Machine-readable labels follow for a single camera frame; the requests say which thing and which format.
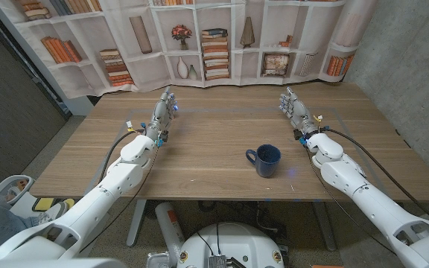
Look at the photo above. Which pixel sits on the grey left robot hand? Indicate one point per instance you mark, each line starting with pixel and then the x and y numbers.
pixel 162 113

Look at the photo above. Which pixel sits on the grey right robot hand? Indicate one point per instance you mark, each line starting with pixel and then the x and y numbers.
pixel 298 111

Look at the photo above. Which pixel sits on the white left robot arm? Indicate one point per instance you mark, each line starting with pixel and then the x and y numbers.
pixel 99 201

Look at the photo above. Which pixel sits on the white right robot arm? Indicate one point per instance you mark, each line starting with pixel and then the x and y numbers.
pixel 371 201

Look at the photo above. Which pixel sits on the printed bookshelf backdrop cloth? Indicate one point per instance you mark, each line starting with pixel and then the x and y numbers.
pixel 143 70

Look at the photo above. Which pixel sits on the dark blue mug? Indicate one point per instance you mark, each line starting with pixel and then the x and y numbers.
pixel 266 167

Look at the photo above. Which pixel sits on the grey table leg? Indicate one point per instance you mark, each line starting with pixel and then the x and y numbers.
pixel 136 223
pixel 324 227

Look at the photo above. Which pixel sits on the white cylinder with orange label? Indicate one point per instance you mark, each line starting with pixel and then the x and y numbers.
pixel 170 231

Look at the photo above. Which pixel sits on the silver foil tray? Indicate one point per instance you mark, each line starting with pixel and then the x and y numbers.
pixel 158 260

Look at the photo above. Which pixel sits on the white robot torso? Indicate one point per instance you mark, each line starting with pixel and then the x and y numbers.
pixel 237 245

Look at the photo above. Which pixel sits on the yellow flat object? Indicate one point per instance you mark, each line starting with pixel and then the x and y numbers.
pixel 43 204

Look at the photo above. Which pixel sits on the grey finned module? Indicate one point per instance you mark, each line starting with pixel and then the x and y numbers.
pixel 217 261

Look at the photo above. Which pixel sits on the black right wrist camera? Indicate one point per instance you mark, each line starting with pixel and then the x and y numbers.
pixel 298 134

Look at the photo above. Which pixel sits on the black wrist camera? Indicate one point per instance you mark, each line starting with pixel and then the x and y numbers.
pixel 163 137
pixel 298 134

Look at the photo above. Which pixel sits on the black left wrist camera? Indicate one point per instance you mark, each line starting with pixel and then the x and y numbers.
pixel 163 137

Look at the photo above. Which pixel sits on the white chair frame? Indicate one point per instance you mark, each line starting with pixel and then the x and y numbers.
pixel 4 182

